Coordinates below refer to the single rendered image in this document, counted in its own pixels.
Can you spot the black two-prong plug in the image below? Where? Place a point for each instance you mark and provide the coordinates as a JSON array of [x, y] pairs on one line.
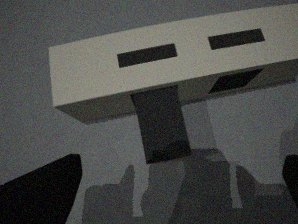
[[162, 127]]

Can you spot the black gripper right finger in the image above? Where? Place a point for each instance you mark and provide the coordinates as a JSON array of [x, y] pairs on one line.
[[290, 175]]

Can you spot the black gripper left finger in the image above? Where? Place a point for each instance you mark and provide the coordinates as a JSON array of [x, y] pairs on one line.
[[44, 196]]

